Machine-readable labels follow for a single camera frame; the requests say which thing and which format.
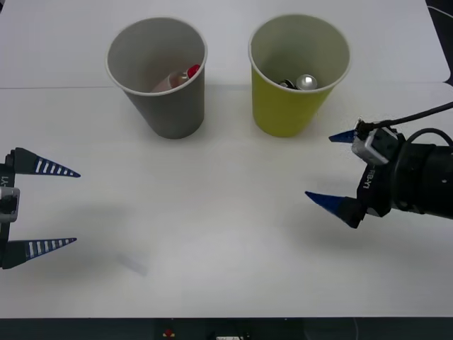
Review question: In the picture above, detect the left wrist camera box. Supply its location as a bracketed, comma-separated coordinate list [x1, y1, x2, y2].
[0, 186, 21, 223]

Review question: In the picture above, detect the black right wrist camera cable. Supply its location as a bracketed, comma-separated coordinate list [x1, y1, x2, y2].
[356, 101, 453, 213]

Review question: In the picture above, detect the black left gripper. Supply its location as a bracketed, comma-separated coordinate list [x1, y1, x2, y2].
[0, 147, 81, 271]

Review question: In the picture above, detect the silver drink can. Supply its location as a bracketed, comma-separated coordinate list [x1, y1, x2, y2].
[295, 73, 319, 91]

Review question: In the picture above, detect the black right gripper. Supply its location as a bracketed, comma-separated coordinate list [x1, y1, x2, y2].
[304, 128, 399, 230]

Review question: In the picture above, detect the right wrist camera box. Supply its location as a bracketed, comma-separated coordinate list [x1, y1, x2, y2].
[352, 126, 407, 166]

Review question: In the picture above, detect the clear bottle with red cap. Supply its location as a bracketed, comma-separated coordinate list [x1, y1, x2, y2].
[150, 63, 202, 94]

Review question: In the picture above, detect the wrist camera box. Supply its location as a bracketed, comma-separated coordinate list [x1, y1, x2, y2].
[352, 126, 407, 166]
[0, 186, 21, 223]

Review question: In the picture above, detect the grey plastic bin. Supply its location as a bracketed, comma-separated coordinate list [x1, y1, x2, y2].
[105, 16, 208, 140]

